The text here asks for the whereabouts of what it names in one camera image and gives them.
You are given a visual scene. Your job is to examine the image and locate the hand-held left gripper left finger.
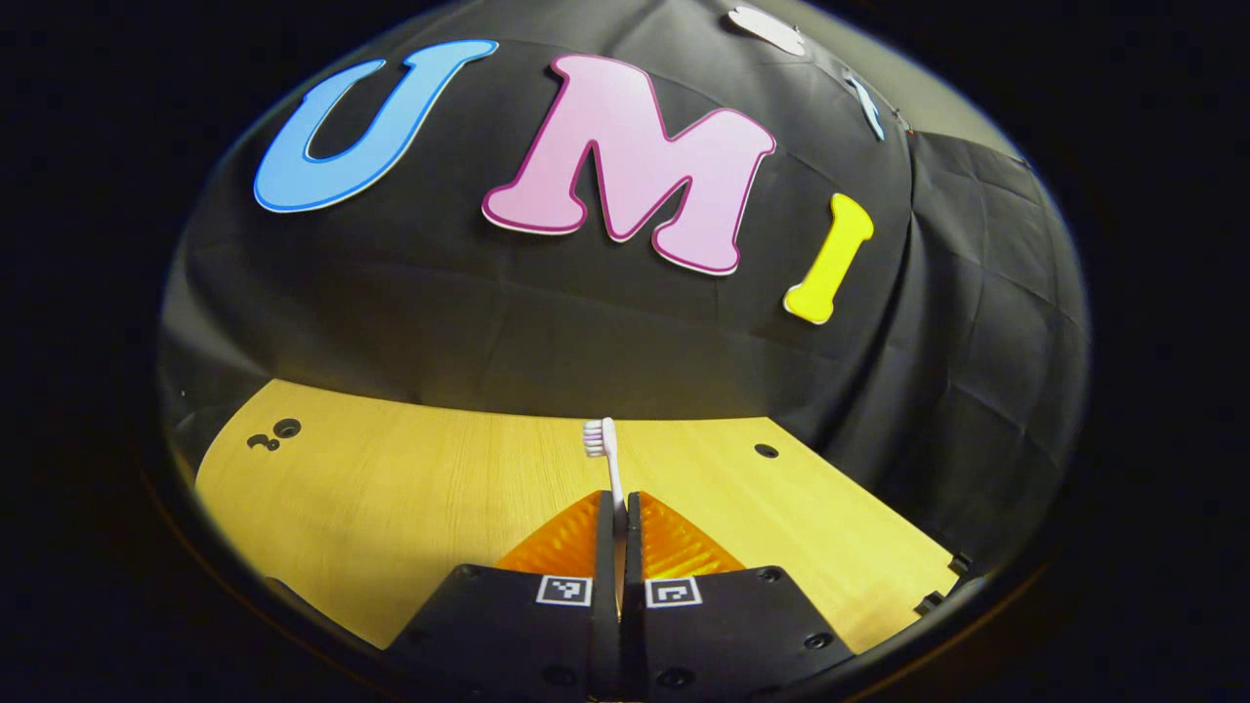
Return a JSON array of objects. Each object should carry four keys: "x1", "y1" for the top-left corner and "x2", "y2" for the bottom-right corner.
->
[{"x1": 386, "y1": 491, "x2": 620, "y2": 702}]

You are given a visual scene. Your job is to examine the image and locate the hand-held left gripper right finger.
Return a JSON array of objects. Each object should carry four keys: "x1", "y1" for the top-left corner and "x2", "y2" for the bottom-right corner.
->
[{"x1": 625, "y1": 491, "x2": 860, "y2": 702}]

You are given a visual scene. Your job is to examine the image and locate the wooden desktop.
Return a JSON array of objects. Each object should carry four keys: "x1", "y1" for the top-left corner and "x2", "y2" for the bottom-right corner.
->
[{"x1": 195, "y1": 379, "x2": 963, "y2": 655}]

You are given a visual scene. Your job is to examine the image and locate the white toothbrush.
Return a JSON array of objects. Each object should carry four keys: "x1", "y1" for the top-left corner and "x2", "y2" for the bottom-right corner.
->
[{"x1": 583, "y1": 417, "x2": 628, "y2": 621}]

